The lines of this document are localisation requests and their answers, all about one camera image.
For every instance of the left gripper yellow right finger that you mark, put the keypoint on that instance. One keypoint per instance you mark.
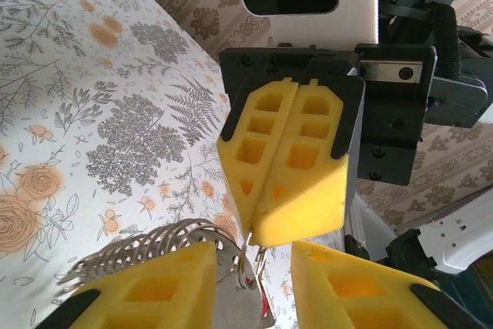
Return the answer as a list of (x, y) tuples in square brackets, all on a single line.
[(385, 306)]

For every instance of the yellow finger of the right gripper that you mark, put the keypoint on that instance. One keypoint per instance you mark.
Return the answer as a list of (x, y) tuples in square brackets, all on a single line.
[(319, 198), (235, 175)]

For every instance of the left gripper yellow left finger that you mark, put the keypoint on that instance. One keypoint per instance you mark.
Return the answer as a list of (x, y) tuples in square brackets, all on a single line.
[(185, 306)]

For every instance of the metal keyring with many rings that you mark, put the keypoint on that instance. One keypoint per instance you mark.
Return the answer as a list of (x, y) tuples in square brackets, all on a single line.
[(235, 302)]

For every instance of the key with red tag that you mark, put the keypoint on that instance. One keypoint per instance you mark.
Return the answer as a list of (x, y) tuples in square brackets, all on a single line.
[(265, 302)]

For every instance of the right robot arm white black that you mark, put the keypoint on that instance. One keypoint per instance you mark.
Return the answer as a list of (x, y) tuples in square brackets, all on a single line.
[(462, 236)]

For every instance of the floral table cover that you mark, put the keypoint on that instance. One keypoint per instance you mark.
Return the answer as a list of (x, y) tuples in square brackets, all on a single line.
[(77, 113)]

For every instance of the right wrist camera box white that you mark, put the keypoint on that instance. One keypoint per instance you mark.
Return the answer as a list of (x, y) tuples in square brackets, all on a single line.
[(358, 5)]

